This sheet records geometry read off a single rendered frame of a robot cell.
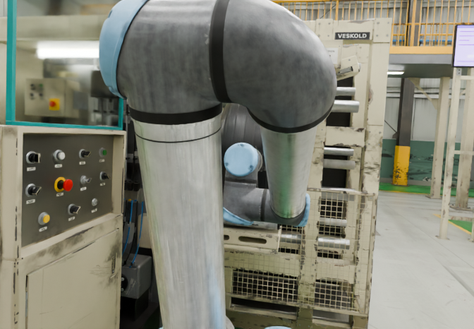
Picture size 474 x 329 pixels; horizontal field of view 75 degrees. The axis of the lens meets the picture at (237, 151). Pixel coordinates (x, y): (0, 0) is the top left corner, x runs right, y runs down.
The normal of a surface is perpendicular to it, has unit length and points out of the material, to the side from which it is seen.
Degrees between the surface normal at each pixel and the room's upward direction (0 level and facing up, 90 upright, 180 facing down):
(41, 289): 90
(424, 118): 90
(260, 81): 127
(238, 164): 78
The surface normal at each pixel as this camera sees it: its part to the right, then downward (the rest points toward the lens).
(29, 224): 0.98, 0.06
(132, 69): -0.29, 0.51
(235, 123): -0.14, -0.44
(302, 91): 0.40, 0.52
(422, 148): -0.18, 0.04
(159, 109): -0.12, 0.40
